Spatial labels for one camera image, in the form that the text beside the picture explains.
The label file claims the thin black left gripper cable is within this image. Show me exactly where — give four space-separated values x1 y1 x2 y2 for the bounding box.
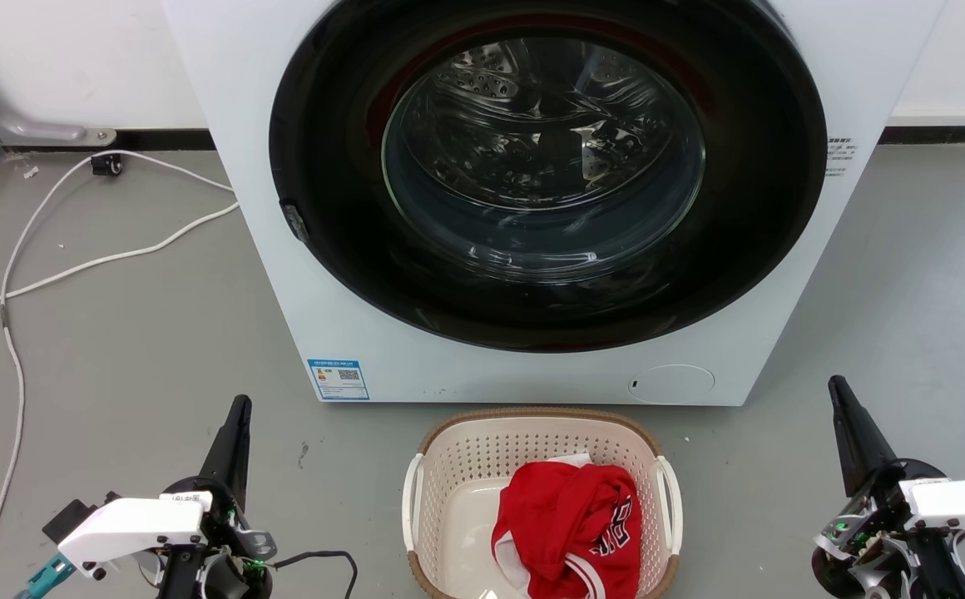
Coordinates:
270 549 359 599

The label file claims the round white filter cover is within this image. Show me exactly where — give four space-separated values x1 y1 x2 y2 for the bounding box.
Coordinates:
626 364 716 406

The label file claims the blue energy label sticker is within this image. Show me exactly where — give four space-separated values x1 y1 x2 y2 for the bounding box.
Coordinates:
307 359 371 402

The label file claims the beige perforated laundry basket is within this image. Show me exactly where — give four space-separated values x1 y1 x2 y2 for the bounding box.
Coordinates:
402 407 684 599

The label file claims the long white floor cable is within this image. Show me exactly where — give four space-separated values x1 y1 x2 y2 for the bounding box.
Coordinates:
0 150 236 599

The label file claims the red sports jersey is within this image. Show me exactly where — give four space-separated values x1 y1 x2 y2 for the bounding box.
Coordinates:
491 461 643 599

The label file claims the black round washer door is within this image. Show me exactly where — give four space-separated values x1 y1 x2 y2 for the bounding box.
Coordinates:
269 0 829 354

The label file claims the teal cable connector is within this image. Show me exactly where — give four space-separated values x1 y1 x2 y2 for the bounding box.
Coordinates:
13 552 77 599

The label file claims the white front-load washing machine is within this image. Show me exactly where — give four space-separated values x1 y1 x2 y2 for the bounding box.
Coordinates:
160 0 948 408

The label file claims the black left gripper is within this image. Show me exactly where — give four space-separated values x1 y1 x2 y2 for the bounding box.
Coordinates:
155 394 278 599

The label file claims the grey drain pipe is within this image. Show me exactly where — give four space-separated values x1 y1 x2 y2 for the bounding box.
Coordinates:
0 32 117 148

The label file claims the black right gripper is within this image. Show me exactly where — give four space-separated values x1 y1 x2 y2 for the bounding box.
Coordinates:
810 375 965 599

